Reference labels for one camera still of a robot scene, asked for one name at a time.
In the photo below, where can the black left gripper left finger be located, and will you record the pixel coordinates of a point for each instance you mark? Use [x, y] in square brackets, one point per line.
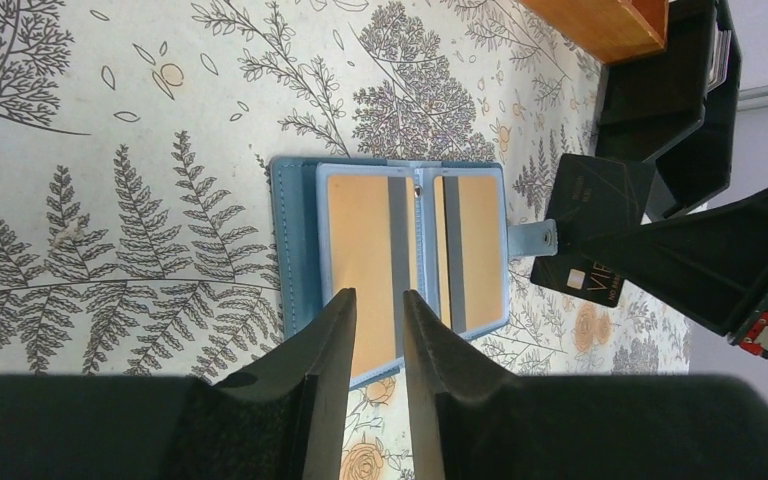
[281, 417]

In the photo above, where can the wooden compartment tray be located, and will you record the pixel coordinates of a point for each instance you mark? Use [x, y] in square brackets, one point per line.
[612, 31]

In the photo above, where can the black VIP credit card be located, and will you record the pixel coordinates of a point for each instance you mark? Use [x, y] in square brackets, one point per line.
[591, 196]

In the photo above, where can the black card box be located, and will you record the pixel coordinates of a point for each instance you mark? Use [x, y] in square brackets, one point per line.
[656, 110]

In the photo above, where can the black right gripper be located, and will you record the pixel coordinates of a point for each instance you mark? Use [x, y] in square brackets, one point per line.
[711, 266]

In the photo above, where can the floral table mat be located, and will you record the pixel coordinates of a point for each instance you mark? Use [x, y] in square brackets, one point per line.
[136, 229]

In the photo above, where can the blue leather card holder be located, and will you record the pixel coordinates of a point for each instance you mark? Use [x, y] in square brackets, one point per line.
[299, 201]

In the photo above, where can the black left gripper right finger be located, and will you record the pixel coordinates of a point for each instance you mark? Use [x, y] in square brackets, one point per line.
[470, 418]

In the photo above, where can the stack of cards in box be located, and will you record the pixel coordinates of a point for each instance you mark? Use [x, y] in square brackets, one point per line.
[720, 55]

